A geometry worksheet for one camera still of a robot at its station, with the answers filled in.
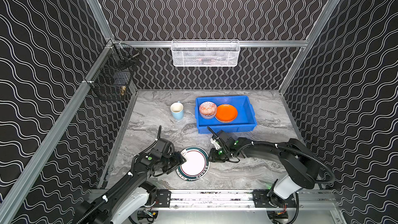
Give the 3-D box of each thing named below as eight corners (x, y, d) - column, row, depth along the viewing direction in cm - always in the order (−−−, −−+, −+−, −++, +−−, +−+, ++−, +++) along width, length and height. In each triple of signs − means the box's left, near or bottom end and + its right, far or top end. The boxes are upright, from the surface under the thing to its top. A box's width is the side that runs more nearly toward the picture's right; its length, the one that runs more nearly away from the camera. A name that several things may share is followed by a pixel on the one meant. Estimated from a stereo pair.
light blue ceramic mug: (171, 120, 105) (169, 111, 98) (173, 110, 111) (171, 101, 103) (184, 120, 105) (182, 111, 98) (185, 110, 111) (183, 101, 103)
